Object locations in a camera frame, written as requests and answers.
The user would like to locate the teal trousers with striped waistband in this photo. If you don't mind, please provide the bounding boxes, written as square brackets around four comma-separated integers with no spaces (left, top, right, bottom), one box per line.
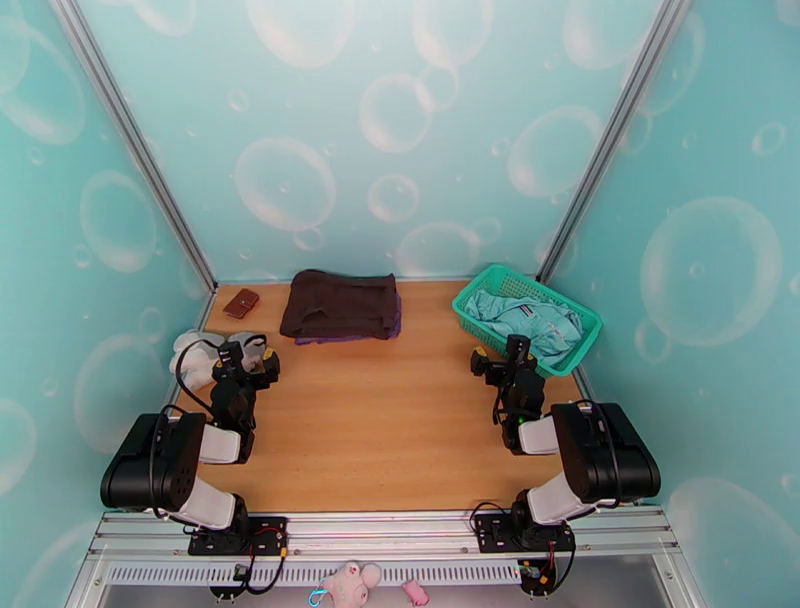
[463,288,586,370]

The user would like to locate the purple folded trousers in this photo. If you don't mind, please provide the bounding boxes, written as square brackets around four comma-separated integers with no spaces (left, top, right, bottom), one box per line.
[293,293,403,347]

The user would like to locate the dark brown folded trousers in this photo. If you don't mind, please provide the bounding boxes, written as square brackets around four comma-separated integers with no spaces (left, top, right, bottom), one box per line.
[279,269,401,342]

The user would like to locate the white grey plush toy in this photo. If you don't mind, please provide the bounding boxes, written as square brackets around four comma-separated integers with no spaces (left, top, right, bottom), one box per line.
[171,329,270,392]

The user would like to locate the brown leather wallet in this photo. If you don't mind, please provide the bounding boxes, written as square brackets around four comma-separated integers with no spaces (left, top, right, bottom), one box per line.
[222,288,261,320]

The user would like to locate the green plastic basket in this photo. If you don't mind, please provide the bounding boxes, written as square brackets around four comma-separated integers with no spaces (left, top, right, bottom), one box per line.
[451,263,604,379]

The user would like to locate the pink plush mouse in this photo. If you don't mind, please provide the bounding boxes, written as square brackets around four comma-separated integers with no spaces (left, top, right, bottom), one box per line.
[321,560,384,608]

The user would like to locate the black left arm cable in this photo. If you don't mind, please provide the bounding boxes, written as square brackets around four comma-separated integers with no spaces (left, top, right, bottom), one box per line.
[148,339,221,520]

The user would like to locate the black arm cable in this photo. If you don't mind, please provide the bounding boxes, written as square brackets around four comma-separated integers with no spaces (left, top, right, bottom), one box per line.
[577,398,623,509]
[148,339,221,520]

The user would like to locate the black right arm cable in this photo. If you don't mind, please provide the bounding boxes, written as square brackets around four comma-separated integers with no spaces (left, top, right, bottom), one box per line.
[577,398,623,509]

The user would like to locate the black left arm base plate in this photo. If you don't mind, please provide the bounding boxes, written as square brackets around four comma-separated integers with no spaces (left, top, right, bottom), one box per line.
[187,515,289,558]

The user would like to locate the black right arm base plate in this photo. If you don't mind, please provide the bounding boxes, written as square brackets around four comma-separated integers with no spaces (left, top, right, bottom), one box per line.
[474,513,576,554]

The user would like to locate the red black power wires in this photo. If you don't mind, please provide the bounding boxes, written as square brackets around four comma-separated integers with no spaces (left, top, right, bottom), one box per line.
[518,540,578,595]
[231,527,290,596]

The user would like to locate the white slotted cable duct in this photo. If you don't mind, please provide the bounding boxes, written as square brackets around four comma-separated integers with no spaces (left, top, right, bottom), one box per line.
[102,559,523,586]

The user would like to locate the aluminium frame rail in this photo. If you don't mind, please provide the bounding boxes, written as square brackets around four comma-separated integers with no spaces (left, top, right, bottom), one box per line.
[87,507,683,561]

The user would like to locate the aluminium corner post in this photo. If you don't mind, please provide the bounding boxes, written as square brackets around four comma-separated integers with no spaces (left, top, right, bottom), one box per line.
[49,0,219,292]
[536,0,695,286]

